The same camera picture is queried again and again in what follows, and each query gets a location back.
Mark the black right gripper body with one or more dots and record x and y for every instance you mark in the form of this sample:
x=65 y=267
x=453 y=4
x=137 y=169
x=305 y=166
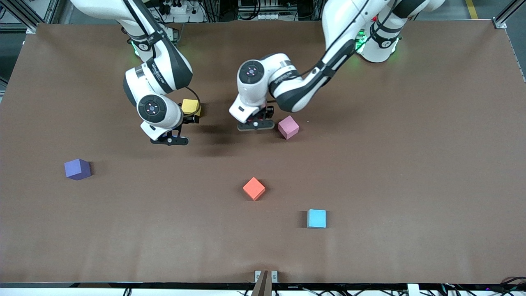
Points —
x=190 y=119

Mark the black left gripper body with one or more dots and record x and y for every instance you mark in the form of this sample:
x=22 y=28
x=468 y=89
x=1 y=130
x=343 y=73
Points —
x=268 y=112

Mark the yellow foam cube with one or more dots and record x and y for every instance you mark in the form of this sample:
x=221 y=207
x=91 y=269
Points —
x=190 y=106

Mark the pink foam cube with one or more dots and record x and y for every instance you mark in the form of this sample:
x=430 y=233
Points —
x=289 y=127

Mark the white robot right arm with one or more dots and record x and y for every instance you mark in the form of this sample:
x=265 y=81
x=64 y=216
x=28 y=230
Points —
x=139 y=82

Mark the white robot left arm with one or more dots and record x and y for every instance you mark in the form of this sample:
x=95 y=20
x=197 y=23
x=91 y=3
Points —
x=341 y=24

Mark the orange foam cube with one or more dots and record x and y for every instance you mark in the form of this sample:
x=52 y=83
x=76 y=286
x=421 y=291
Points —
x=254 y=188

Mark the white power strip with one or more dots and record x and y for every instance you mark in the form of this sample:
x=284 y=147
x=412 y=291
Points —
x=178 y=8

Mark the light blue foam cube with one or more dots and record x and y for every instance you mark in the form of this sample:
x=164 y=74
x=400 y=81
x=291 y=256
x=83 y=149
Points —
x=317 y=218

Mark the purple foam cube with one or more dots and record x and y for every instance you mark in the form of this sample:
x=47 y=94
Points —
x=77 y=168

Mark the brown table cover sheet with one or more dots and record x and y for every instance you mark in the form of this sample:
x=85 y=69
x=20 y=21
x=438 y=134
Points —
x=370 y=246

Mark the small white block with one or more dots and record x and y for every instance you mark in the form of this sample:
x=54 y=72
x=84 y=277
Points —
x=413 y=290

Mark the metal table edge bracket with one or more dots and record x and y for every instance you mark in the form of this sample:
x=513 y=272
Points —
x=274 y=276

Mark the aluminium frame profile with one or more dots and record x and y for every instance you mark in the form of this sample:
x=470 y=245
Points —
x=503 y=18
x=47 y=12

